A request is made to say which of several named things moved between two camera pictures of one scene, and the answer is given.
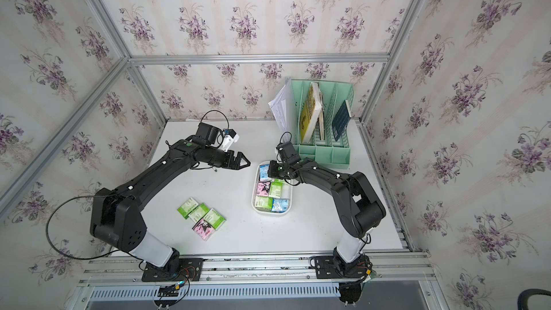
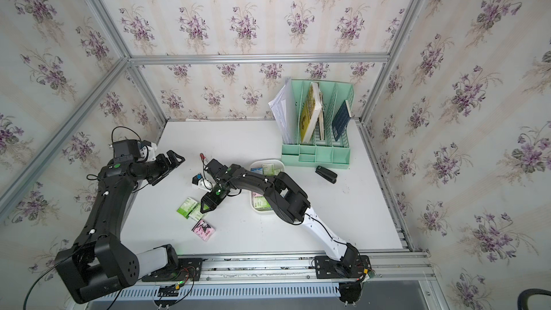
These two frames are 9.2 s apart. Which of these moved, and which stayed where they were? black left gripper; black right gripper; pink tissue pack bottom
Moved: black left gripper; black right gripper
Stayed: pink tissue pack bottom
